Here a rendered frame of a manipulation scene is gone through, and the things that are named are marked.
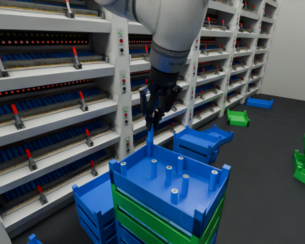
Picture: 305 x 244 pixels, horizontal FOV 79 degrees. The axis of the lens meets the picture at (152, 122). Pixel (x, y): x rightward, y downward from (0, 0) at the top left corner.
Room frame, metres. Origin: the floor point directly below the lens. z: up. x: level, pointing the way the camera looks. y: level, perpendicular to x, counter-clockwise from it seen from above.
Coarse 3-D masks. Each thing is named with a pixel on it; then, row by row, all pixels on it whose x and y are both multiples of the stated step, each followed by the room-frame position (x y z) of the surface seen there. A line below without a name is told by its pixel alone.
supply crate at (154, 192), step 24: (120, 168) 0.49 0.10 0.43; (144, 168) 0.52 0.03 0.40; (192, 168) 0.50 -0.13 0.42; (216, 168) 0.46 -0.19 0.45; (144, 192) 0.37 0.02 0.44; (168, 192) 0.41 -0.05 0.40; (192, 192) 0.41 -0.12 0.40; (216, 192) 0.41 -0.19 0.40; (168, 216) 0.33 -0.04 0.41; (192, 216) 0.29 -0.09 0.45
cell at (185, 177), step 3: (183, 174) 0.41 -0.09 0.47; (186, 174) 0.41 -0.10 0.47; (183, 177) 0.40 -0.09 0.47; (186, 177) 0.40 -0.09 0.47; (183, 180) 0.40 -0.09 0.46; (186, 180) 0.40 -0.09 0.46; (183, 183) 0.40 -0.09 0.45; (186, 183) 0.40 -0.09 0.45; (183, 186) 0.40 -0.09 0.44; (186, 186) 0.40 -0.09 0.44; (183, 189) 0.40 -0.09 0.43; (186, 189) 0.40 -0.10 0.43; (183, 192) 0.40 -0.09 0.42; (186, 192) 0.40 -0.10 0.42; (183, 195) 0.40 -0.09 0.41
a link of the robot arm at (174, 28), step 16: (144, 0) 0.41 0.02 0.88; (160, 0) 0.39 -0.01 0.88; (176, 0) 0.37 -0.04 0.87; (192, 0) 0.37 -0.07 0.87; (208, 0) 0.40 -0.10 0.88; (144, 16) 0.42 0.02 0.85; (160, 16) 0.40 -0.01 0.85; (176, 16) 0.38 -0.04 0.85; (192, 16) 0.38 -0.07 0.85; (160, 32) 0.40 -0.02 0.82; (176, 32) 0.39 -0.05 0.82; (192, 32) 0.40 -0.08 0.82; (176, 48) 0.41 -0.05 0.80
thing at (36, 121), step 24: (0, 96) 0.74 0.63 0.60; (24, 96) 0.80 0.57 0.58; (48, 96) 0.86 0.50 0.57; (72, 96) 0.89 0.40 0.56; (96, 96) 0.94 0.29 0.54; (0, 120) 0.64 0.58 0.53; (24, 120) 0.68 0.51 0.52; (48, 120) 0.72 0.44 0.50; (72, 120) 0.78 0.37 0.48; (0, 144) 0.58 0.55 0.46
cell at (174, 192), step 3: (171, 189) 0.36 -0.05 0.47; (174, 189) 0.36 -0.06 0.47; (177, 189) 0.36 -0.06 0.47; (171, 192) 0.35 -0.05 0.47; (174, 192) 0.35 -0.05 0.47; (177, 192) 0.35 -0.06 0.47; (171, 195) 0.35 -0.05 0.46; (174, 195) 0.34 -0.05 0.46; (177, 195) 0.35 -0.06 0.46; (171, 198) 0.35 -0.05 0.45; (174, 198) 0.34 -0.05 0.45; (177, 198) 0.35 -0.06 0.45; (171, 201) 0.35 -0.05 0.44; (174, 201) 0.34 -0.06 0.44; (177, 201) 0.35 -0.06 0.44; (174, 204) 0.34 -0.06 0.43; (177, 204) 0.35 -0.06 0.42
